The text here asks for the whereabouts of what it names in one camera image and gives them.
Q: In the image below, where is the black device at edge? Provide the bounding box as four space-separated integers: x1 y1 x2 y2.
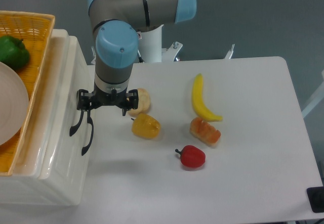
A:
306 187 324 213

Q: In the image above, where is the beige plate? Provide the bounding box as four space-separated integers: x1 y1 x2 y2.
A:
1 63 29 145

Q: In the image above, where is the yellow banana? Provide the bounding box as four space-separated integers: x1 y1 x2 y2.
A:
191 73 223 122

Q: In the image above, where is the red bell pepper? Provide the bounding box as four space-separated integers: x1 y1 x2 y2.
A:
175 145 206 168

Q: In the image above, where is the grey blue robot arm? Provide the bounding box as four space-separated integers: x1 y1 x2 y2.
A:
77 0 196 112

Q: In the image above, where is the round bread roll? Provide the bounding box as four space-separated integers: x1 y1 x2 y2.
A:
128 88 151 117

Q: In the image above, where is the yellow bell pepper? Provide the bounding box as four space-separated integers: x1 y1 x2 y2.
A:
132 113 161 139

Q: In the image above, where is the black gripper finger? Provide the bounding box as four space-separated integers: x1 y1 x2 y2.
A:
121 89 139 116
76 89 93 117

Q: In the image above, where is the green bell pepper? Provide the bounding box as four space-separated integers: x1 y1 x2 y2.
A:
1 35 30 70

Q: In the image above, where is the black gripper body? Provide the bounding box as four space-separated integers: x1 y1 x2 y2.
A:
92 85 128 109

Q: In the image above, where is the orange woven basket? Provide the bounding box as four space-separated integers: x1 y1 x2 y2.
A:
1 11 55 176

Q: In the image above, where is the white drawer cabinet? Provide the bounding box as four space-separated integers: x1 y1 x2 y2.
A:
1 29 80 205

